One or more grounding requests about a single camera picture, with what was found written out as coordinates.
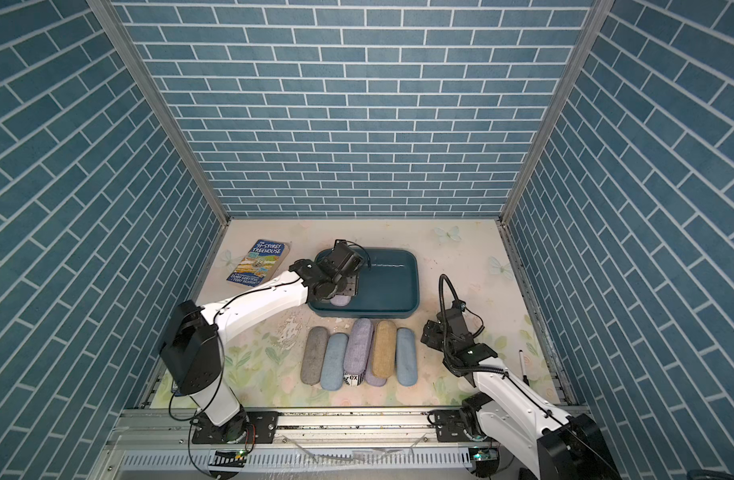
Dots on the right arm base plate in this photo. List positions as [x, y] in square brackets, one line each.
[457, 425]

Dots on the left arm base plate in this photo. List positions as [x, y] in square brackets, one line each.
[248, 428]

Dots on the black marker pen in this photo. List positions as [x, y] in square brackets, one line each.
[523, 369]

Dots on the colourful paperback book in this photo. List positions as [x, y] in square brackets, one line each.
[260, 263]

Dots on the aluminium front rail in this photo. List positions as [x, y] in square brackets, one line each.
[331, 426]

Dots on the lavender fabric glasses case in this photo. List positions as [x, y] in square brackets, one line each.
[340, 300]

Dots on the teal plastic storage bin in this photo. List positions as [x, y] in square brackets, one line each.
[388, 289]

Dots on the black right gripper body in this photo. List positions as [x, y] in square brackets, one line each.
[435, 338]

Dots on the dark grey lower glasses case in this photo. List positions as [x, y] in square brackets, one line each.
[314, 355]

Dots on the newspaper print glasses case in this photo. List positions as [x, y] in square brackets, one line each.
[353, 379]

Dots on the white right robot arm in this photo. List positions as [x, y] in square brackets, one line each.
[549, 441]

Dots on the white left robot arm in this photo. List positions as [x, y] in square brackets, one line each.
[193, 343]

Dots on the light blue glasses case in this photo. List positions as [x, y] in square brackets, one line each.
[332, 374]
[406, 357]

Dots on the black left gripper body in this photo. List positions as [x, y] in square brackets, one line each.
[346, 286]

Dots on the tan fabric glasses case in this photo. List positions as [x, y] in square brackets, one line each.
[384, 349]

